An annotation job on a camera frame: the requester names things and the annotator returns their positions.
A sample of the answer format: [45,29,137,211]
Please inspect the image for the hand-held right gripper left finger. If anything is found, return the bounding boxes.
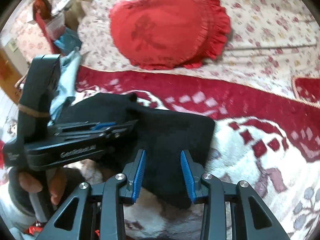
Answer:
[35,149,147,240]

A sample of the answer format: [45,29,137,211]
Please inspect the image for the light blue cloth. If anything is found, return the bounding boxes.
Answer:
[49,50,83,121]

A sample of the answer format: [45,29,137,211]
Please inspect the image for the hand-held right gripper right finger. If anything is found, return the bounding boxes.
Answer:
[180,150,292,240]

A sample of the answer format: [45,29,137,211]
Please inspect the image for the red heart-shaped ruffled pillow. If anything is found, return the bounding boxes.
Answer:
[109,0,232,71]

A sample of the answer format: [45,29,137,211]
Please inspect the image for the blue plastic bag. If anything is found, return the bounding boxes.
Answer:
[53,28,83,53]

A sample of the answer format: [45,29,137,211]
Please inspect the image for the red bag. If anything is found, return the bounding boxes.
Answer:
[33,0,62,55]

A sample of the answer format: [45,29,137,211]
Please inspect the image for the tan cord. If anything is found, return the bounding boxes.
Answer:
[18,104,50,118]

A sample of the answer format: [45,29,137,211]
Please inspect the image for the wooden furniture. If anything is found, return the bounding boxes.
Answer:
[0,47,23,102]

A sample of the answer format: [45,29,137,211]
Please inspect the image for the floral bed sheet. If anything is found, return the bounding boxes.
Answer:
[77,0,320,101]

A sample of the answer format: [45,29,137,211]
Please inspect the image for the red and white plush blanket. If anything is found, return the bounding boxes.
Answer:
[0,65,320,240]

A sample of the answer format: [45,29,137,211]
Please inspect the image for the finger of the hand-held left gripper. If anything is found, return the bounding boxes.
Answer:
[54,119,139,133]
[62,126,138,144]

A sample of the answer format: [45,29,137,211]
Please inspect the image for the brown cloth bag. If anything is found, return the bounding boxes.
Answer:
[65,0,100,31]

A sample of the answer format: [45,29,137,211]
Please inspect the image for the person's left hand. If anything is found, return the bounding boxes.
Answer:
[18,168,67,205]

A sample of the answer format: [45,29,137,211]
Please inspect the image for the black pants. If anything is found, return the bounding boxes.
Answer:
[50,92,216,209]

